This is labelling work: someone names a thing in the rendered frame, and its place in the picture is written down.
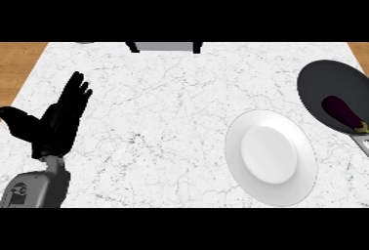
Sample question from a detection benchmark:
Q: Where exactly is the grey appliance with black legs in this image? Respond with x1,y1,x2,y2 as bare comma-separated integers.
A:
123,41,204,55

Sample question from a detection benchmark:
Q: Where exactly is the dark grey frying pan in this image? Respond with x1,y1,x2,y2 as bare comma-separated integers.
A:
294,59,369,157

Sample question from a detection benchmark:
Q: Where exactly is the white round plate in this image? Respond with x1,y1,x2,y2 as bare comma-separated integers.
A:
222,109,320,208

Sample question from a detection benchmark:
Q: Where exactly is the purple eggplant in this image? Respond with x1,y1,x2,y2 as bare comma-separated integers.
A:
320,95,369,135

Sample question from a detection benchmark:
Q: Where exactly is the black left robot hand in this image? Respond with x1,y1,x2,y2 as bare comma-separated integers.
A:
0,70,92,160

